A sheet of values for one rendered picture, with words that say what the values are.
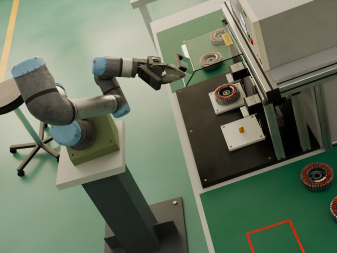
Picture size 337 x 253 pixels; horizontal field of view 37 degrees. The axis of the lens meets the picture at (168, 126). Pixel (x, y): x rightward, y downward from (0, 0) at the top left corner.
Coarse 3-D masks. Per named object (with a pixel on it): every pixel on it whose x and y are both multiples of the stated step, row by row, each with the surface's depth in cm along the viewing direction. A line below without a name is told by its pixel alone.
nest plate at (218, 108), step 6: (234, 84) 227; (240, 90) 223; (210, 96) 227; (240, 96) 220; (216, 102) 222; (234, 102) 218; (240, 102) 217; (216, 108) 219; (222, 108) 218; (228, 108) 217; (216, 114) 218
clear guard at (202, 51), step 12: (204, 36) 211; (216, 36) 208; (180, 48) 215; (192, 48) 208; (204, 48) 205; (216, 48) 202; (228, 48) 199; (240, 48) 197; (180, 60) 212; (192, 60) 201; (204, 60) 199; (216, 60) 196; (192, 72) 197
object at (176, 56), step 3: (177, 54) 209; (177, 57) 207; (180, 57) 209; (177, 60) 205; (177, 63) 204; (180, 63) 203; (177, 66) 204; (180, 66) 201; (183, 66) 202; (180, 69) 202; (183, 69) 202; (186, 69) 202
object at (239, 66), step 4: (232, 64) 215; (236, 64) 214; (240, 64) 213; (232, 68) 213; (236, 68) 212; (240, 68) 211; (244, 68) 211; (232, 72) 211; (236, 72) 211; (240, 72) 211; (244, 72) 211; (228, 76) 217; (232, 76) 213; (236, 76) 212; (240, 76) 212; (244, 76) 212; (228, 80) 215; (232, 80) 214; (236, 80) 214
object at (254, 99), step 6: (252, 96) 196; (258, 96) 195; (246, 102) 194; (252, 102) 193; (258, 102) 192; (276, 102) 192; (282, 102) 193; (240, 108) 199; (246, 108) 197; (252, 108) 193; (258, 108) 193; (246, 114) 195; (252, 114) 195; (276, 114) 197
